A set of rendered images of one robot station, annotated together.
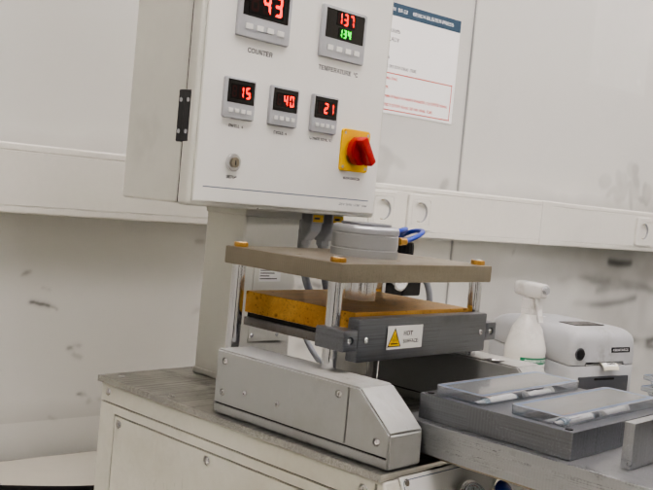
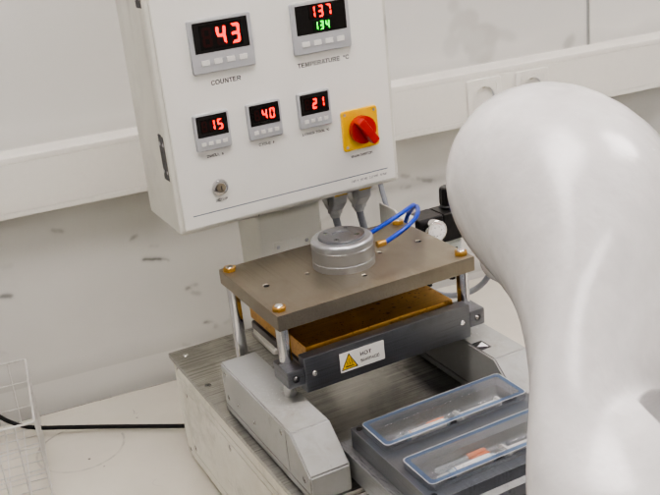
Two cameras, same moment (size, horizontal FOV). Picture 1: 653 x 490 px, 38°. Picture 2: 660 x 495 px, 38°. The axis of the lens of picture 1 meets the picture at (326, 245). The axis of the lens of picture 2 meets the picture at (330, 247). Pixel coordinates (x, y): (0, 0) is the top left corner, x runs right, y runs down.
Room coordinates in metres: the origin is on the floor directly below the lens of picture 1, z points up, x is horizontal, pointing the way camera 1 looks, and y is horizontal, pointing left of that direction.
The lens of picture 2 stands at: (0.04, -0.44, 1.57)
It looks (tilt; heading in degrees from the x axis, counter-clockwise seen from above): 21 degrees down; 21
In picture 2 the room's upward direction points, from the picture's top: 6 degrees counter-clockwise
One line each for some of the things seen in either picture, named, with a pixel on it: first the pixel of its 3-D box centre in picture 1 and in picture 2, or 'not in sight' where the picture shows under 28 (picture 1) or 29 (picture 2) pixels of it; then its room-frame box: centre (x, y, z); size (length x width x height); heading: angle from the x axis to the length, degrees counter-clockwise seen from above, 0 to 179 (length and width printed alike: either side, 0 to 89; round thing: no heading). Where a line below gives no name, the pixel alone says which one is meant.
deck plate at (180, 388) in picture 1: (327, 403); (345, 380); (1.12, -0.02, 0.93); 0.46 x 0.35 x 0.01; 47
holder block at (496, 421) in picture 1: (546, 412); (468, 440); (0.92, -0.23, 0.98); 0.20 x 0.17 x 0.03; 137
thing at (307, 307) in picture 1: (364, 293); (353, 293); (1.10, -0.05, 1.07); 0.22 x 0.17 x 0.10; 137
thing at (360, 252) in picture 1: (353, 274); (348, 270); (1.13, -0.04, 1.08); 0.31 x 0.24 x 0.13; 137
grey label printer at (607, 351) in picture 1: (560, 360); not in sight; (1.95, -0.51, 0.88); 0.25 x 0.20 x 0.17; 34
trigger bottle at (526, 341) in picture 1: (526, 344); not in sight; (1.84, -0.41, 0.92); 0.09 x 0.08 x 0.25; 31
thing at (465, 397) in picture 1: (510, 393); (445, 415); (0.95, -0.20, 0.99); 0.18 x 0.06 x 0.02; 137
